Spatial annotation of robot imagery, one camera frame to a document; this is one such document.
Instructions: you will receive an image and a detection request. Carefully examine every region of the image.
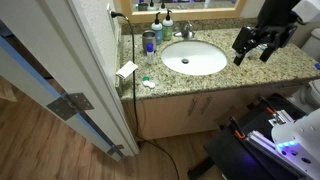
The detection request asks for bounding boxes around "black power cable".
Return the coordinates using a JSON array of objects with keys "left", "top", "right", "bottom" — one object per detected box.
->
[{"left": 109, "top": 10, "right": 181, "bottom": 180}]

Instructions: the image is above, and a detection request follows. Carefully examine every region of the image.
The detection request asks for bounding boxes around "green soap pump bottle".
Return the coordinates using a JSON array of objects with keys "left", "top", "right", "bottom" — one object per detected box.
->
[{"left": 161, "top": 9, "right": 175, "bottom": 42}]

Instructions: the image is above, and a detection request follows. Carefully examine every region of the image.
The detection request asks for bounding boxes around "blue label soap pump bottle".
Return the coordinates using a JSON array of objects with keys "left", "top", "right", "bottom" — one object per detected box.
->
[{"left": 151, "top": 11, "right": 164, "bottom": 46}]

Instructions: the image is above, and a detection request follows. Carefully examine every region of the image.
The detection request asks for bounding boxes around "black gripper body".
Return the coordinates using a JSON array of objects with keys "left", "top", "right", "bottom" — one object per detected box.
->
[{"left": 248, "top": 22, "right": 298, "bottom": 48}]

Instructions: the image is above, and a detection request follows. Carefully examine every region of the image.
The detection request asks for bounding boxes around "white door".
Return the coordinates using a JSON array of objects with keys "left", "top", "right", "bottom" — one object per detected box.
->
[{"left": 0, "top": 0, "right": 140, "bottom": 163}]

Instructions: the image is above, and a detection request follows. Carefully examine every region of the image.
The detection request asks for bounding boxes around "orange black clamp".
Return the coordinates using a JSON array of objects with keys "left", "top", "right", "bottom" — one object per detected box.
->
[
  {"left": 229, "top": 116, "right": 247, "bottom": 140},
  {"left": 259, "top": 96, "right": 279, "bottom": 118}
]

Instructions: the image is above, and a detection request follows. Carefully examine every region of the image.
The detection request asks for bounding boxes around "metal cabinet handle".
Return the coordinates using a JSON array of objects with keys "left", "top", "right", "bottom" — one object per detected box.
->
[
  {"left": 199, "top": 96, "right": 213, "bottom": 116},
  {"left": 187, "top": 97, "right": 198, "bottom": 118}
]

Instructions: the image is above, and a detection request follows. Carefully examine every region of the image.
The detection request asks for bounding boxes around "large metal hinge plate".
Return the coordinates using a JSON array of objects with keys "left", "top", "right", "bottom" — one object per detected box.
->
[{"left": 46, "top": 92, "right": 95, "bottom": 122}]

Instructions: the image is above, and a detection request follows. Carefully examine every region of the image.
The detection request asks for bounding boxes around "small metal hinge plate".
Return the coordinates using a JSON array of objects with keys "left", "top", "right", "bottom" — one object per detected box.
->
[{"left": 106, "top": 144, "right": 125, "bottom": 157}]

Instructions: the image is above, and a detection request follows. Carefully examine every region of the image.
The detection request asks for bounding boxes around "aluminium mounting rail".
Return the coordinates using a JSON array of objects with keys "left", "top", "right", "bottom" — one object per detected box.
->
[{"left": 245, "top": 109, "right": 311, "bottom": 179}]

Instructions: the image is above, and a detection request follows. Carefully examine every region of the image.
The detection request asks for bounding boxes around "white paper card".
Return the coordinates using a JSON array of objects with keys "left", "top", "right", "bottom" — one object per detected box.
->
[{"left": 115, "top": 60, "right": 139, "bottom": 80}]

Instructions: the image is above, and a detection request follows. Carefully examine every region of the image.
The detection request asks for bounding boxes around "small bottle blue cap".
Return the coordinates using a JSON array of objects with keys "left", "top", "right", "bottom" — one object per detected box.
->
[{"left": 146, "top": 42, "right": 155, "bottom": 65}]

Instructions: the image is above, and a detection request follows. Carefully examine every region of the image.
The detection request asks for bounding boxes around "wooden mirror frame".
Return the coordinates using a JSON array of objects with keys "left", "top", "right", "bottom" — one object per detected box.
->
[{"left": 119, "top": 0, "right": 248, "bottom": 24}]

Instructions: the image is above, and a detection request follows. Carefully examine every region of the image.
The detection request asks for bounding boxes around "white wall outlet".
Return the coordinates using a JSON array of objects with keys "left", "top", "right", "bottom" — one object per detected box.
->
[{"left": 106, "top": 3, "right": 116, "bottom": 34}]

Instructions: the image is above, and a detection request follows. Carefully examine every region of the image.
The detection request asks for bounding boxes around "white toilet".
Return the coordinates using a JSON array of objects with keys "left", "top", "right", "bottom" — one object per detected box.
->
[{"left": 288, "top": 27, "right": 320, "bottom": 114}]

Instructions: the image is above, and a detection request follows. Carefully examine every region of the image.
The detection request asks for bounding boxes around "wooden vanity cabinet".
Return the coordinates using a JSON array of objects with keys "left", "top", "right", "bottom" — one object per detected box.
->
[{"left": 121, "top": 78, "right": 314, "bottom": 141}]

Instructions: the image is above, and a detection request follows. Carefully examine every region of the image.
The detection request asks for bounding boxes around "grey metal tumbler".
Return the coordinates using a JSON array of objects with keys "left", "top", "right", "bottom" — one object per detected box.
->
[{"left": 141, "top": 30, "right": 157, "bottom": 54}]

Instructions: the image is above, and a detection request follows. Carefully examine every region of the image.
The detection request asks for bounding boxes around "white oval sink basin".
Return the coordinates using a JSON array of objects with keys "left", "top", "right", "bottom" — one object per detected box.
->
[{"left": 160, "top": 40, "right": 229, "bottom": 77}]

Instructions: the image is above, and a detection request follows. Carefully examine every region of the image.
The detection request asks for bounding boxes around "black robot cart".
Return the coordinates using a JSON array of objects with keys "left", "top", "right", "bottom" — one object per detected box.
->
[{"left": 187, "top": 93, "right": 309, "bottom": 180}]

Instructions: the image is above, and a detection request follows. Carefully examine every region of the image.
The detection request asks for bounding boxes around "chrome faucet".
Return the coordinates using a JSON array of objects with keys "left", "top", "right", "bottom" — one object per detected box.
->
[{"left": 173, "top": 20, "right": 196, "bottom": 40}]

